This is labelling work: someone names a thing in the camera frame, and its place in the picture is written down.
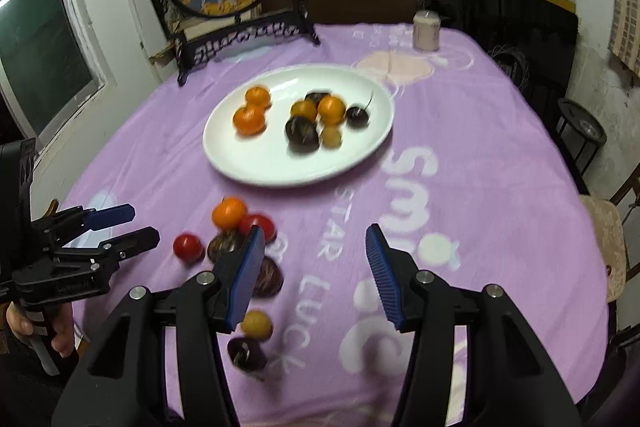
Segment dark water chestnut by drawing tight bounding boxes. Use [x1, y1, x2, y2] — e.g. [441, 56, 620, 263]
[284, 117, 320, 153]
[253, 256, 284, 299]
[206, 230, 245, 263]

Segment red tomato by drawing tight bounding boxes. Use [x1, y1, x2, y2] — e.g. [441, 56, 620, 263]
[238, 213, 277, 244]
[172, 233, 204, 265]

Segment small yellow-green loquat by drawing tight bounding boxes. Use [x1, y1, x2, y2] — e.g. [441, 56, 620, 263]
[240, 310, 273, 341]

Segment small mandarin top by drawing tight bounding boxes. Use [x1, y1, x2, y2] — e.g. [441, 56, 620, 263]
[212, 196, 247, 231]

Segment dark heart-shaped chestnut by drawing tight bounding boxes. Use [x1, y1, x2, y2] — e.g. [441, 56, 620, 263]
[227, 337, 268, 373]

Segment small yellow fruit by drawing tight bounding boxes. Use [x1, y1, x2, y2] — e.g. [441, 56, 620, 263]
[320, 126, 342, 150]

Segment dark cherry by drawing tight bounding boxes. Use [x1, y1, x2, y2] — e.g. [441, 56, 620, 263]
[345, 95, 373, 129]

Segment yellow orange with stem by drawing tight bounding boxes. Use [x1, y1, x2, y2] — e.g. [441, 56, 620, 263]
[290, 98, 318, 122]

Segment small dark chestnut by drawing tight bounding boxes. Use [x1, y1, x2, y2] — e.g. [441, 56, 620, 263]
[305, 91, 330, 105]

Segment smooth orange bottom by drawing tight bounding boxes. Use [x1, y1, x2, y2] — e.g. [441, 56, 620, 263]
[317, 94, 346, 126]

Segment person left hand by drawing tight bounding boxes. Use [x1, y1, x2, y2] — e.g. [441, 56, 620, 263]
[6, 303, 75, 358]

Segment purple printed tablecloth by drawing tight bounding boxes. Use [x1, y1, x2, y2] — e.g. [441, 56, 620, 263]
[67, 25, 608, 426]

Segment white oval plate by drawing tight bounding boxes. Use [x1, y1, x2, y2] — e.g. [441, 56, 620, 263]
[202, 64, 395, 187]

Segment window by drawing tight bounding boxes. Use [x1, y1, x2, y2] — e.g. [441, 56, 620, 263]
[1, 0, 112, 150]

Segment wooden chair right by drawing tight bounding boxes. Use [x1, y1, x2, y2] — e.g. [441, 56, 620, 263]
[579, 166, 640, 303]

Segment black round stool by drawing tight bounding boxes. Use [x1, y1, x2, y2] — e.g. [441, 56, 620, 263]
[556, 98, 608, 176]

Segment pink beverage can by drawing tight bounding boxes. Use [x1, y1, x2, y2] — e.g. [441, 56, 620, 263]
[412, 10, 440, 52]

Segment checked curtain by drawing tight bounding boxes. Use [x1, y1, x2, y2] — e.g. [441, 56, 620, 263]
[608, 0, 640, 77]

